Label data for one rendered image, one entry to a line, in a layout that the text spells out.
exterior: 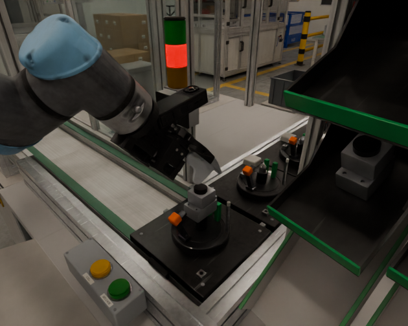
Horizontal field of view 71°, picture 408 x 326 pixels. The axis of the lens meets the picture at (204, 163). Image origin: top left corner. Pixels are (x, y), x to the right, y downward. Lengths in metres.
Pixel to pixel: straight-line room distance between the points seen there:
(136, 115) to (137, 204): 0.52
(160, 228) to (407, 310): 0.49
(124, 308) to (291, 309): 0.30
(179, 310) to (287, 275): 0.21
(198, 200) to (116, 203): 0.36
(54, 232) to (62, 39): 0.70
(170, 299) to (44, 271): 0.38
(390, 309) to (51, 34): 0.55
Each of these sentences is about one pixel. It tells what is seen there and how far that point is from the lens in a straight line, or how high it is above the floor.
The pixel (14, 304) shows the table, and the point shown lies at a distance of 0.83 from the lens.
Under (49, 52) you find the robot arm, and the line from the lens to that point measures 0.34.
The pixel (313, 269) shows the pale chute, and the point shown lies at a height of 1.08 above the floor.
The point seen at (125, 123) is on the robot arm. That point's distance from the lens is 0.40.
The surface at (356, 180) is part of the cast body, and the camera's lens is 0.41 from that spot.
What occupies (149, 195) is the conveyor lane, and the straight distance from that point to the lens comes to 0.92.
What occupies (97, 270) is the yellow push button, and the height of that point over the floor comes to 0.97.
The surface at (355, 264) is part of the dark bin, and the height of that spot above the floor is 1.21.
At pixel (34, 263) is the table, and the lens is 0.90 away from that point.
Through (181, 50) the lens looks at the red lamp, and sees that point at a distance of 0.70.
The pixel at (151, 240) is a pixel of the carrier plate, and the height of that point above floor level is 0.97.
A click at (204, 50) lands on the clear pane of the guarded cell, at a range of 1.90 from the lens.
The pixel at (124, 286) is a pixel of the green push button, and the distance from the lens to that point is 0.62.
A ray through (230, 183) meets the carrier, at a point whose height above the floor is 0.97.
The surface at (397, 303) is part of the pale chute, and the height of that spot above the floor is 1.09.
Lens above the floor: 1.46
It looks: 31 degrees down
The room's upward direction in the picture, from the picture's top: straight up
